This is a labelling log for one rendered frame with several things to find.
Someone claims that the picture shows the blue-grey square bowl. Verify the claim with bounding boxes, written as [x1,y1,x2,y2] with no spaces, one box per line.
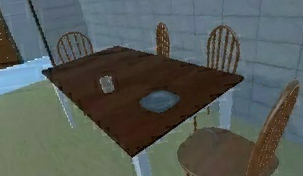
[137,87,183,117]

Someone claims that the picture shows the dark brown dining table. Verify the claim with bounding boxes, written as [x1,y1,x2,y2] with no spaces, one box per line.
[38,26,261,176]

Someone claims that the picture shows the clear glass cup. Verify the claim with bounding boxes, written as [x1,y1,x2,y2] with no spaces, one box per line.
[98,74,117,95]

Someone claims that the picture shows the brown wooden spindle chair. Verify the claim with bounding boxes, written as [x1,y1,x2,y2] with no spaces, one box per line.
[178,22,253,132]
[54,28,96,65]
[168,79,303,176]
[152,21,174,60]

